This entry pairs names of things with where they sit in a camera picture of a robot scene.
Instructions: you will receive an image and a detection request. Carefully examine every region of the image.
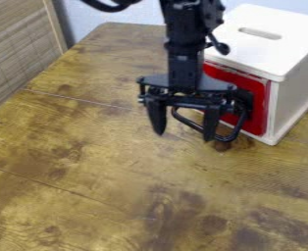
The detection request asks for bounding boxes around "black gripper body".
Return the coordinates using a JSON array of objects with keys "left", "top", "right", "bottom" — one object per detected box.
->
[{"left": 138, "top": 49, "right": 237, "bottom": 113}]

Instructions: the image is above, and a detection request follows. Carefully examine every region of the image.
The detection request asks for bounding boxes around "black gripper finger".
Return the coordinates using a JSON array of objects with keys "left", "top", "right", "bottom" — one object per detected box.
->
[
  {"left": 204, "top": 106, "right": 220, "bottom": 141},
  {"left": 147, "top": 100, "right": 166, "bottom": 135}
]

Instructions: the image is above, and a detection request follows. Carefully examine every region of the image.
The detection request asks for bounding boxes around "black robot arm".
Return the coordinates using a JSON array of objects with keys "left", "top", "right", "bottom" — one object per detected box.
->
[{"left": 138, "top": 0, "right": 238, "bottom": 142}]

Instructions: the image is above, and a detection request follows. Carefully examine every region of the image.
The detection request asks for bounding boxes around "red drawer front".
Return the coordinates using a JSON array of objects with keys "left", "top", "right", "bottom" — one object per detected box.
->
[{"left": 204, "top": 61, "right": 272, "bottom": 136}]

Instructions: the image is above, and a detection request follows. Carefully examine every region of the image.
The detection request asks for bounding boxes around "white wooden box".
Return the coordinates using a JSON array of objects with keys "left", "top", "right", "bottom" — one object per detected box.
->
[{"left": 204, "top": 4, "right": 308, "bottom": 145}]

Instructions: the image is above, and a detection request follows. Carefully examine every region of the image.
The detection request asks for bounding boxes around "black metal drawer handle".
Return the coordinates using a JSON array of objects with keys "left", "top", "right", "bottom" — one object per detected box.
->
[{"left": 170, "top": 87, "right": 254, "bottom": 143}]

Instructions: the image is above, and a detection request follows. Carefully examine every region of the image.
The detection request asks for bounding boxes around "black cable loop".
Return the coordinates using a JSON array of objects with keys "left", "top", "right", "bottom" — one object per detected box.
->
[{"left": 208, "top": 31, "right": 232, "bottom": 57}]

